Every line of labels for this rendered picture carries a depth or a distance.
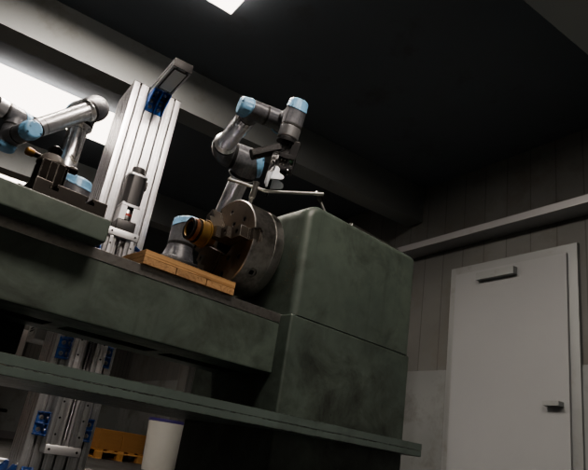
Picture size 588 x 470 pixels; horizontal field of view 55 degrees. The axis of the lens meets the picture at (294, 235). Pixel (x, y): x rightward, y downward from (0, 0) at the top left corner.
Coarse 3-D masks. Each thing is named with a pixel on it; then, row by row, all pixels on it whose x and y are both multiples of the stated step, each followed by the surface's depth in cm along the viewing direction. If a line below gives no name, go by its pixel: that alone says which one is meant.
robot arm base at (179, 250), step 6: (174, 240) 251; (168, 246) 251; (174, 246) 250; (180, 246) 250; (186, 246) 251; (192, 246) 255; (168, 252) 248; (174, 252) 248; (180, 252) 248; (186, 252) 250; (180, 258) 246; (186, 258) 248; (192, 258) 254
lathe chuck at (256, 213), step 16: (224, 208) 198; (240, 208) 190; (256, 208) 187; (240, 224) 187; (256, 224) 180; (272, 224) 186; (256, 240) 179; (272, 240) 183; (224, 256) 187; (240, 256) 180; (256, 256) 179; (272, 256) 183; (224, 272) 183; (240, 272) 178; (256, 272) 181; (240, 288) 184
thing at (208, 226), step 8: (192, 224) 185; (200, 224) 180; (208, 224) 182; (184, 232) 182; (192, 232) 178; (200, 232) 180; (208, 232) 181; (192, 240) 180; (200, 240) 180; (208, 240) 181
